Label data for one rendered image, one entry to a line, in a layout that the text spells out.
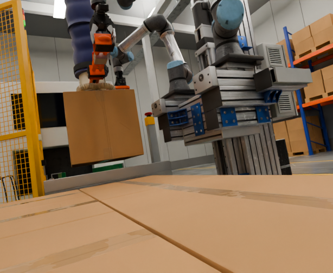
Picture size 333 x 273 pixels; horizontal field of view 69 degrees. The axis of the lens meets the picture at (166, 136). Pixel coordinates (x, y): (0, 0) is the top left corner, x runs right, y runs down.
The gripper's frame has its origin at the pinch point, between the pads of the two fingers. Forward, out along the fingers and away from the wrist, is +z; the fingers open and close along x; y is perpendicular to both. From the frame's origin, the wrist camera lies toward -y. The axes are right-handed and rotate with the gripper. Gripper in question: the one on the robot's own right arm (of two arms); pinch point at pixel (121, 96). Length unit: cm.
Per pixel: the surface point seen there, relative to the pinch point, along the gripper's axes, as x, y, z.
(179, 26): 453, -673, -477
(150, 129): 19.6, 2.2, 31.1
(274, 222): -27, 177, 64
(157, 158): 21, 2, 57
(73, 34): -34, 35, -35
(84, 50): -29, 39, -22
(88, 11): -23, 40, -49
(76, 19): -31, 38, -44
